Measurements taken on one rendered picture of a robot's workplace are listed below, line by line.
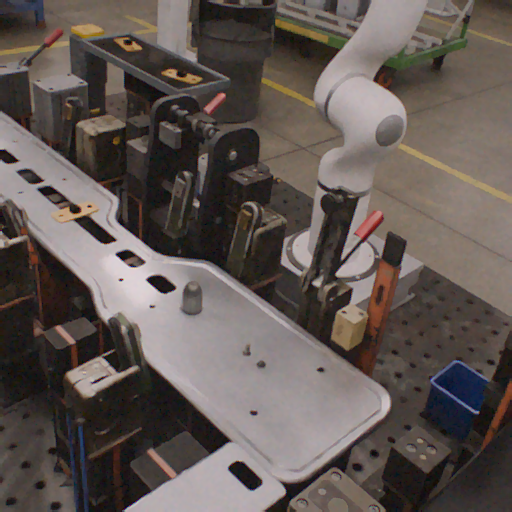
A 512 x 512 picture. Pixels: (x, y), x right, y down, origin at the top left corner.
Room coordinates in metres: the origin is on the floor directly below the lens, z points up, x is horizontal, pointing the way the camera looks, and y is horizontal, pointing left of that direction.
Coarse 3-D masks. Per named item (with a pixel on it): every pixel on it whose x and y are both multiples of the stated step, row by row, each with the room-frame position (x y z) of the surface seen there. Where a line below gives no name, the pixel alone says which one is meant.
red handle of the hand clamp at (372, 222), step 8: (368, 216) 0.90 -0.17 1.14; (376, 216) 0.90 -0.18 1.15; (368, 224) 0.89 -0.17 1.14; (376, 224) 0.89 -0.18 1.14; (360, 232) 0.88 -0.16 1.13; (368, 232) 0.88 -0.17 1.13; (352, 240) 0.87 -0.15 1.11; (360, 240) 0.87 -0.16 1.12; (344, 248) 0.86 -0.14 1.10; (352, 248) 0.86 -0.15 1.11; (344, 256) 0.85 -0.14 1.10; (336, 272) 0.84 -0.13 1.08; (312, 280) 0.82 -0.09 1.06; (320, 280) 0.82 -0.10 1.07
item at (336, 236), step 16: (336, 192) 0.84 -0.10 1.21; (352, 192) 0.84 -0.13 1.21; (336, 208) 0.80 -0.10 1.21; (352, 208) 0.82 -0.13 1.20; (336, 224) 0.83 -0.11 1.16; (320, 240) 0.83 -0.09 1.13; (336, 240) 0.81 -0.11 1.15; (320, 256) 0.83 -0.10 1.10; (336, 256) 0.81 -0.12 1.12; (304, 288) 0.82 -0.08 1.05; (320, 288) 0.80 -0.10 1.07
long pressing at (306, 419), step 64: (0, 128) 1.35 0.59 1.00; (0, 192) 1.08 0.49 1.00; (64, 192) 1.10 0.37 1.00; (64, 256) 0.90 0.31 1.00; (192, 320) 0.77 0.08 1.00; (256, 320) 0.79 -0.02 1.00; (192, 384) 0.64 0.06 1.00; (256, 384) 0.66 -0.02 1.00; (320, 384) 0.67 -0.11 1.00; (256, 448) 0.55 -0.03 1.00; (320, 448) 0.56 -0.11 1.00
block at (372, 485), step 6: (378, 468) 0.54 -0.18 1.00; (372, 474) 0.53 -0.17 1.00; (378, 474) 0.53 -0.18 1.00; (366, 480) 0.52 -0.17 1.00; (372, 480) 0.52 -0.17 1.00; (378, 480) 0.52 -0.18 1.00; (360, 486) 0.51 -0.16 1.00; (366, 486) 0.51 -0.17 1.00; (372, 486) 0.51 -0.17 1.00; (378, 486) 0.51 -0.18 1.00; (372, 492) 0.50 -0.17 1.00; (378, 492) 0.50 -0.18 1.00; (384, 492) 0.50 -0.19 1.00; (378, 498) 0.50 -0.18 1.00; (384, 498) 0.50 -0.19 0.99
